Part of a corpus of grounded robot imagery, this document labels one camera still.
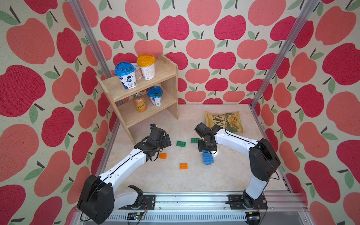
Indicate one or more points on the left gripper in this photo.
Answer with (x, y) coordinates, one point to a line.
(165, 143)

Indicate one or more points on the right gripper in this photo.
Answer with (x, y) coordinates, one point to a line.
(200, 146)

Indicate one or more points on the light blue lego brick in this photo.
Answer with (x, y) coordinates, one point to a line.
(207, 156)
(208, 161)

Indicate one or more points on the orange square lego brick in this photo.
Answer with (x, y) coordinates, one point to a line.
(183, 166)

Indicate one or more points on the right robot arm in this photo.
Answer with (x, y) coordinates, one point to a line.
(263, 159)

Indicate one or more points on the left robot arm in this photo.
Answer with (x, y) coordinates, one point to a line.
(100, 194)

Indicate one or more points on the green lego brick right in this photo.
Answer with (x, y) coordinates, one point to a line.
(194, 140)

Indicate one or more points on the green lego brick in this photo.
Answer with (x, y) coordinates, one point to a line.
(194, 140)
(181, 144)

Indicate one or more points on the green lego brick left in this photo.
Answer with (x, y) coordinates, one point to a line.
(181, 144)

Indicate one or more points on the yellow chips bag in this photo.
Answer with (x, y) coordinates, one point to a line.
(230, 121)

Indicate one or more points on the orange soda can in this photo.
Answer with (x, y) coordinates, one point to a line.
(140, 103)

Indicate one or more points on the blue lid yogurt cup lower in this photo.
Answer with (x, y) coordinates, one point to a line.
(155, 93)

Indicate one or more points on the blue lid yogurt cup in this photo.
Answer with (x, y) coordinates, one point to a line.
(155, 93)
(125, 71)

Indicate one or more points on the wooden two-tier shelf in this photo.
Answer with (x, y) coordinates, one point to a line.
(166, 76)

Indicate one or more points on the pink yogurt cup behind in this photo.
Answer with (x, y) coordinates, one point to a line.
(138, 72)

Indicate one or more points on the blue lid yogurt cup upper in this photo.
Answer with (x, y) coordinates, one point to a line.
(125, 71)

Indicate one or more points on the orange lid yogurt cup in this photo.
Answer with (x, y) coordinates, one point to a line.
(146, 62)

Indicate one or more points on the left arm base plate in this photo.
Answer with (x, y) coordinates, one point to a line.
(148, 201)

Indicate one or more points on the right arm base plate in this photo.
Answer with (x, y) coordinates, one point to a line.
(245, 202)

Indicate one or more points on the aluminium front rail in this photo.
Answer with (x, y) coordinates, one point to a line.
(209, 208)

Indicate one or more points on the left aluminium corner post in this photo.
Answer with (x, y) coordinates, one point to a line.
(87, 29)

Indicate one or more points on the aluminium corner post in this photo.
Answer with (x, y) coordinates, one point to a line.
(293, 34)
(87, 29)

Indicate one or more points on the right aluminium corner post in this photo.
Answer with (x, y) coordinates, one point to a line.
(293, 34)

